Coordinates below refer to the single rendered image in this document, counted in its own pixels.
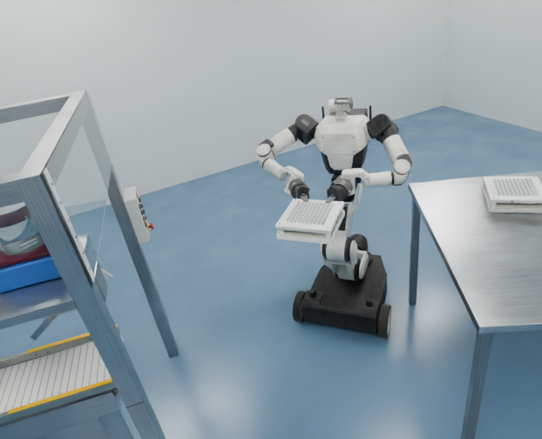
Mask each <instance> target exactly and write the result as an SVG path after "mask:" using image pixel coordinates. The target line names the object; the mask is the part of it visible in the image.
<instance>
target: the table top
mask: <svg viewBox="0 0 542 439"><path fill-rule="evenodd" d="M484 177H538V178H539V180H540V182H541V184H542V171H538V172H521V173H511V174H502V175H492V176H484ZM483 184H484V181H483V177H474V178H465V179H447V180H438V181H429V182H419V183H410V184H409V191H410V194H411V196H412V198H413V199H414V201H415V203H416V205H417V208H418V210H419V212H420V214H421V216H422V218H423V221H424V223H425V225H426V226H427V228H428V230H429V232H430V235H431V237H432V239H433V240H434V243H435V245H436V247H437V250H438V252H439V253H440V255H441V257H442V259H443V261H444V264H445V265H446V267H447V269H448V271H449V274H450V276H451V278H452V280H453V282H454V284H455V286H456V288H457V290H458V292H459V294H460V296H461V298H462V300H463V303H464V305H465V307H466V309H467V311H468V313H469V315H470V317H471V319H472V321H473V323H474V325H475V327H476V329H477V331H478V333H479V334H491V333H508V332H525V331H542V213H489V212H488V208H487V205H486V200H485V197H484V194H483V191H482V185H483Z"/></svg>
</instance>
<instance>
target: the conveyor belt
mask: <svg viewBox="0 0 542 439"><path fill-rule="evenodd" d="M108 379H111V376H110V374H109V372H108V370H107V368H106V366H105V364H104V362H103V360H102V358H101V356H100V354H99V352H98V350H97V348H96V346H95V344H94V342H91V343H88V344H85V345H82V346H79V347H75V348H70V349H67V350H65V351H61V352H58V353H55V354H52V355H46V356H44V357H40V358H37V359H35V360H31V361H26V362H23V363H20V364H17V365H14V366H10V367H7V368H2V369H0V414H1V413H3V412H6V411H9V410H10V409H15V408H18V407H21V406H23V405H27V404H30V403H33V402H38V401H41V400H43V399H46V398H49V397H53V396H55V395H60V394H63V393H66V392H69V391H72V390H75V389H78V388H82V387H85V386H89V385H92V384H94V383H97V382H102V381H105V380H108Z"/></svg>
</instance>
